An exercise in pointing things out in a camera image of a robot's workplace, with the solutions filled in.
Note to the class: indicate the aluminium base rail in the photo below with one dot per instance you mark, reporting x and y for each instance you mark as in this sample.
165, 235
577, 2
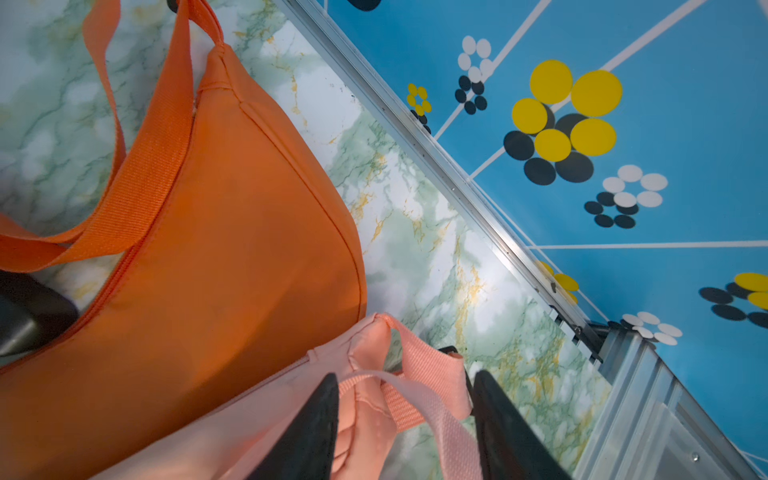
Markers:
651, 427

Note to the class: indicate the pink bag large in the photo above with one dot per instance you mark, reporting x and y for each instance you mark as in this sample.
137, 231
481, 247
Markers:
389, 382

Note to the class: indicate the black clothes rack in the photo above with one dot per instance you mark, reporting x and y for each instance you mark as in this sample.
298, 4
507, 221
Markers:
32, 315

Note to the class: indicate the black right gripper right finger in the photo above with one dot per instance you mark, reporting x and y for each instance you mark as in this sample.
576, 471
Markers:
508, 447

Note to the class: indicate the aluminium floor edge rail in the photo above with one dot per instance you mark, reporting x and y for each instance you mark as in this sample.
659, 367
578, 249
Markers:
384, 105

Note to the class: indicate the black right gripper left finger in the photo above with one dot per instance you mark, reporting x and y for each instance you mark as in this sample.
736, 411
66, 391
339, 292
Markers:
306, 448

